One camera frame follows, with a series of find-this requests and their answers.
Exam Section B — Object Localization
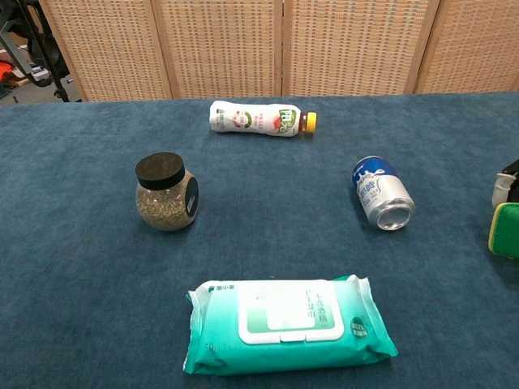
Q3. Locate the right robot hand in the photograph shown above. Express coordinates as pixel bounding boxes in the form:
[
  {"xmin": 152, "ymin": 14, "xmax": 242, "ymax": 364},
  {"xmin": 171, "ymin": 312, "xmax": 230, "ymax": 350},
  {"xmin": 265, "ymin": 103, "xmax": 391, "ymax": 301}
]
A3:
[{"xmin": 491, "ymin": 158, "xmax": 519, "ymax": 208}]

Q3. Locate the green tub with yellow lid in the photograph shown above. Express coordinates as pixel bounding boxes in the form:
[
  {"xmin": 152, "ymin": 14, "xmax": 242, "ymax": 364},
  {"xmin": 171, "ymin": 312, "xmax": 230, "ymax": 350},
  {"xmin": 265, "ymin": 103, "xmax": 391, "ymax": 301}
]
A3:
[{"xmin": 487, "ymin": 202, "xmax": 519, "ymax": 261}]

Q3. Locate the blue and silver drink can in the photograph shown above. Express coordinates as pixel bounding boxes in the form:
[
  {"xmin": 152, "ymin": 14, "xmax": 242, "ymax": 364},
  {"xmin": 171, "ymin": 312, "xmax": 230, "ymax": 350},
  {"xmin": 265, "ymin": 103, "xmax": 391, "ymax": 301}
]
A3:
[{"xmin": 351, "ymin": 155, "xmax": 417, "ymax": 233}]

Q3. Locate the white bottle with yellow cap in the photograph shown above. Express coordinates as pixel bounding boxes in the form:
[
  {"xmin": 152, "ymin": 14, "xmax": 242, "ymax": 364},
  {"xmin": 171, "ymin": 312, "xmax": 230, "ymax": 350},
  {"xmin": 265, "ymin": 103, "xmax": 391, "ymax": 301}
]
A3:
[{"xmin": 208, "ymin": 100, "xmax": 319, "ymax": 139}]

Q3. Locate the green wet wipes pack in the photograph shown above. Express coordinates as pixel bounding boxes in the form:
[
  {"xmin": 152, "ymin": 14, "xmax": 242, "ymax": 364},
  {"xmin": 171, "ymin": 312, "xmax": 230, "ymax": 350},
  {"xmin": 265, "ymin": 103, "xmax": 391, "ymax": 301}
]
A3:
[{"xmin": 181, "ymin": 274, "xmax": 399, "ymax": 377}]

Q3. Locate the woven rattan folding screen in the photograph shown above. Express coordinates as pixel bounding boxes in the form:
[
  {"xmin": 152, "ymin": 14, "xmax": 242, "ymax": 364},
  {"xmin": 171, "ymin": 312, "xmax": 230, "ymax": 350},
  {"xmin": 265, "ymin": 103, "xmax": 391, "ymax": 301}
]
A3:
[{"xmin": 37, "ymin": 0, "xmax": 519, "ymax": 102}]

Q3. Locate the glass jar with black lid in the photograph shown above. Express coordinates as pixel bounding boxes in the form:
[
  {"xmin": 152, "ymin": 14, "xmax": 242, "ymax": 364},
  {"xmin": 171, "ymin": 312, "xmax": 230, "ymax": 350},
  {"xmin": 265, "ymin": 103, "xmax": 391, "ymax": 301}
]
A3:
[{"xmin": 135, "ymin": 152, "xmax": 200, "ymax": 233}]

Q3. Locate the blue table cloth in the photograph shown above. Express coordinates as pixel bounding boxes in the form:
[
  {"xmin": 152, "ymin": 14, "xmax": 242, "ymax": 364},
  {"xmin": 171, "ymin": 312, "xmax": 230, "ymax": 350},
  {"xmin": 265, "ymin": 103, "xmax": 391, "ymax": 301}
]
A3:
[{"xmin": 0, "ymin": 91, "xmax": 519, "ymax": 389}]

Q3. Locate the black tripod stand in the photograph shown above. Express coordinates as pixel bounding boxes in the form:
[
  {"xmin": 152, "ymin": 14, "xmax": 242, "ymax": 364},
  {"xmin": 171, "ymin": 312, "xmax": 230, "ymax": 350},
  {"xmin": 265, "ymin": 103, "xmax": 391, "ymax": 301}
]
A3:
[{"xmin": 0, "ymin": 0, "xmax": 84, "ymax": 103}]

